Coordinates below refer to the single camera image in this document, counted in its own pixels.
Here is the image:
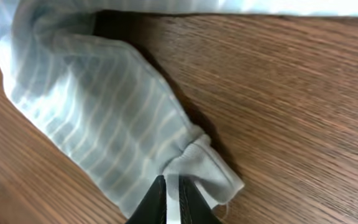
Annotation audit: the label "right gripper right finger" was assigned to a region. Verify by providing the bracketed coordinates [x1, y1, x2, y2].
[178, 176, 222, 224]

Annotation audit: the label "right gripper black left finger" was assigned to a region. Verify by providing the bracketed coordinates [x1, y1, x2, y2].
[126, 175, 167, 224]

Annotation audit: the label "light blue striped pants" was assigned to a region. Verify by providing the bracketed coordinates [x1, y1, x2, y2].
[0, 0, 358, 222]

